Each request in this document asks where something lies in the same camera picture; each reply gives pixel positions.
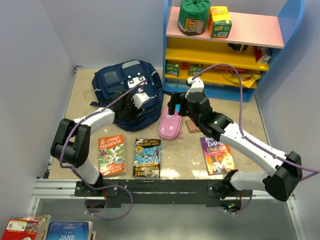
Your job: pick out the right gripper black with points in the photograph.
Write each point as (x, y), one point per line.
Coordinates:
(177, 98)

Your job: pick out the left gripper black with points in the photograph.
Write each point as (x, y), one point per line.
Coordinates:
(136, 111)

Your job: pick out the small brown leather wallet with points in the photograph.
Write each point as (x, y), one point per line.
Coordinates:
(192, 128)

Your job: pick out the navy blue school backpack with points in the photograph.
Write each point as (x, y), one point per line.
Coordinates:
(123, 76)

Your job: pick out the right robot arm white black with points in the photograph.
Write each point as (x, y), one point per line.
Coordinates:
(281, 171)

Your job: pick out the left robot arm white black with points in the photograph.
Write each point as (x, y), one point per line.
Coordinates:
(71, 142)

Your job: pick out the yellow snack bag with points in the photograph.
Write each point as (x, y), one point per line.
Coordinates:
(248, 77)

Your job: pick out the pink blue pencil case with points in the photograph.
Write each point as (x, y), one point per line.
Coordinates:
(169, 127)

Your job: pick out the left small green box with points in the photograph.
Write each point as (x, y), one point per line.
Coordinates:
(172, 68)

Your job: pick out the small green box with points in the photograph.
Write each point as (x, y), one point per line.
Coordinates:
(195, 68)
(172, 68)

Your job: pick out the right small green box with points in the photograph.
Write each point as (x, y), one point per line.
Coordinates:
(195, 68)

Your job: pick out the orange 78-storey treehouse book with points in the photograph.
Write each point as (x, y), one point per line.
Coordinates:
(111, 155)

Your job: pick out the black 169-storey treehouse book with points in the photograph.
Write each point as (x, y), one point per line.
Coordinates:
(147, 158)

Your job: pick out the colourful blue toy shelf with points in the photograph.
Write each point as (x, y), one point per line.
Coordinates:
(274, 32)

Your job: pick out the purple Roald Dahl book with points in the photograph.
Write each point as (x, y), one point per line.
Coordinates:
(217, 156)

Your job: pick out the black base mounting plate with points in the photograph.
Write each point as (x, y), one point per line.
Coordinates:
(208, 192)

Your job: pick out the green wrapped tissue roll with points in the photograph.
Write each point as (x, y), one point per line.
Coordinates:
(193, 16)

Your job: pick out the orange green carton box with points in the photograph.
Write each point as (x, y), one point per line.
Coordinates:
(219, 23)

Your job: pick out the red white packet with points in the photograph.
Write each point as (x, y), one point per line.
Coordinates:
(262, 54)

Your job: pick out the blue Jane book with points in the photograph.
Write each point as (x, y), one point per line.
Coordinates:
(71, 230)

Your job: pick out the red book bottom left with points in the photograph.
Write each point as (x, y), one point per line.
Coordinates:
(27, 228)

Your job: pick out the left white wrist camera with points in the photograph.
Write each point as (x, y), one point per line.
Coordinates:
(139, 99)

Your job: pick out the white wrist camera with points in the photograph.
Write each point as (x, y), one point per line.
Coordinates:
(139, 99)
(195, 85)

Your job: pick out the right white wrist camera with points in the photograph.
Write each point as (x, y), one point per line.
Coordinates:
(195, 85)

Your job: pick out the aluminium rail frame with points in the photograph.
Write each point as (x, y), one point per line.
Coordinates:
(262, 218)

